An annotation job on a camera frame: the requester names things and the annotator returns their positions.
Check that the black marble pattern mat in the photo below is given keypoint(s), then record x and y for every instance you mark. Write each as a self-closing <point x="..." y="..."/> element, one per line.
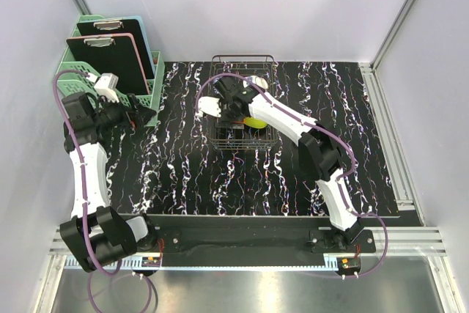
<point x="173" y="168"/>

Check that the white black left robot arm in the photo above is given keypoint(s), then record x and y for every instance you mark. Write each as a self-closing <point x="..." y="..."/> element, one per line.
<point x="96" y="234"/>

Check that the dark wire dish rack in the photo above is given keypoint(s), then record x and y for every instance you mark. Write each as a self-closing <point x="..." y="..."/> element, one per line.
<point x="242" y="137"/>

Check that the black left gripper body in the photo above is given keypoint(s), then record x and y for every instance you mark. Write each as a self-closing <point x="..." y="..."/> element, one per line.
<point x="113" y="113"/>

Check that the blue white patterned bowl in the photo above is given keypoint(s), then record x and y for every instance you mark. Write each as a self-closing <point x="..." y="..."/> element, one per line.
<point x="260" y="82"/>

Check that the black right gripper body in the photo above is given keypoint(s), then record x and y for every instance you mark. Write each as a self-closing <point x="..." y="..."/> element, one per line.
<point x="228" y="115"/>

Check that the white top bowl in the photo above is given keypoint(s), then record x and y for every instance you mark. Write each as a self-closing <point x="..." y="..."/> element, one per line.
<point x="254" y="123"/>

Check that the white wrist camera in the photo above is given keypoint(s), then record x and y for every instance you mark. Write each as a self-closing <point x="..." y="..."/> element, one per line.
<point x="209" y="106"/>
<point x="106" y="85"/>

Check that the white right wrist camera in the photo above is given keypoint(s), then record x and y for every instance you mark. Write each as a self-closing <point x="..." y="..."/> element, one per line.
<point x="209" y="106"/>

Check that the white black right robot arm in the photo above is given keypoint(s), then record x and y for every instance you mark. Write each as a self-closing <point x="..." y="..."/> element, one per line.
<point x="319" y="150"/>

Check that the black clipboard pink edge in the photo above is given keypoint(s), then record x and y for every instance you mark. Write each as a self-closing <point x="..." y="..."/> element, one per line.
<point x="113" y="53"/>

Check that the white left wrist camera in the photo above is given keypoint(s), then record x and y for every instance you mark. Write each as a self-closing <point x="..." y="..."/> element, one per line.
<point x="106" y="85"/>

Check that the black clipboard blue edge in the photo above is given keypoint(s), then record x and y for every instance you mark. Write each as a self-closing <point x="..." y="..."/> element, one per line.
<point x="133" y="25"/>

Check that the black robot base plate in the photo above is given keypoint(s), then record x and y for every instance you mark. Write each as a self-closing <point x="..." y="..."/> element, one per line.
<point x="252" y="242"/>

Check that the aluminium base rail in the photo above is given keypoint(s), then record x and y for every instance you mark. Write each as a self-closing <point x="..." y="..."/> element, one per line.
<point x="395" y="242"/>

